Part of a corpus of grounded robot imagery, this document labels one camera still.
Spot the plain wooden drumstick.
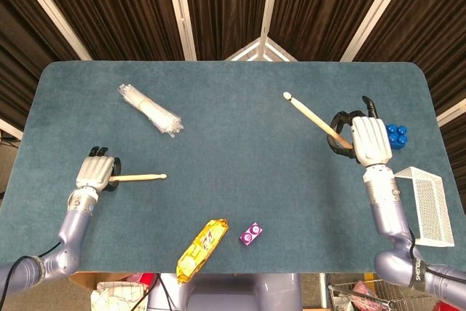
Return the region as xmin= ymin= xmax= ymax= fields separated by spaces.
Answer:
xmin=108 ymin=173 xmax=168 ymax=183

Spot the purple two-stud toy brick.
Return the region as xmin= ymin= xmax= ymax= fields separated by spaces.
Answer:
xmin=239 ymin=221 xmax=264 ymax=247

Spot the grey robot torso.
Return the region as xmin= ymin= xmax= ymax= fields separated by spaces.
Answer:
xmin=147 ymin=272 xmax=303 ymax=311

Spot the teal table cloth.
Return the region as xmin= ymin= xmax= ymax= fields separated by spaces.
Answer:
xmin=0 ymin=59 xmax=466 ymax=275

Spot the yellow biscuit packet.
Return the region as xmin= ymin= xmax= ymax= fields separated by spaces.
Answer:
xmin=176 ymin=218 xmax=230 ymax=285

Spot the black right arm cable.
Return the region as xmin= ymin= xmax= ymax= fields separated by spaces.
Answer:
xmin=406 ymin=227 xmax=466 ymax=279

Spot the cardboard box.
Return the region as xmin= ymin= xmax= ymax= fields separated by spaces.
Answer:
xmin=69 ymin=272 xmax=157 ymax=311

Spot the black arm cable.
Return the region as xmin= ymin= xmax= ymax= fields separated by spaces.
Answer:
xmin=7 ymin=240 xmax=61 ymax=292
xmin=406 ymin=227 xmax=466 ymax=279

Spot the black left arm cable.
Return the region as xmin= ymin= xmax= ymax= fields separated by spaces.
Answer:
xmin=7 ymin=240 xmax=61 ymax=292

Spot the wire shopping basket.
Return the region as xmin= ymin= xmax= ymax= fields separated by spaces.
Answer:
xmin=327 ymin=277 xmax=414 ymax=311

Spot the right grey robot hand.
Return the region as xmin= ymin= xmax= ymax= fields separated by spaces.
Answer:
xmin=326 ymin=95 xmax=395 ymax=167

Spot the wooden drumstick with black band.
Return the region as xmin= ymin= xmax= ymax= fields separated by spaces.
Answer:
xmin=283 ymin=92 xmax=353 ymax=149

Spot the blue four-stud toy brick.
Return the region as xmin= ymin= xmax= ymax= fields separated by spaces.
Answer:
xmin=384 ymin=124 xmax=409 ymax=151

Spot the bundle of clear wrapped straws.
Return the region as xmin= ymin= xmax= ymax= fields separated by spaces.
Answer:
xmin=116 ymin=84 xmax=184 ymax=141

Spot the white triangular frame brace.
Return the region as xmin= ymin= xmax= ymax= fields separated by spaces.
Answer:
xmin=225 ymin=36 xmax=298 ymax=63

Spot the white mesh basket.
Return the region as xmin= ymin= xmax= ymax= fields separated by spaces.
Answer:
xmin=393 ymin=166 xmax=456 ymax=248

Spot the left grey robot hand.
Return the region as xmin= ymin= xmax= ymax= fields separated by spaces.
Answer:
xmin=75 ymin=146 xmax=122 ymax=194

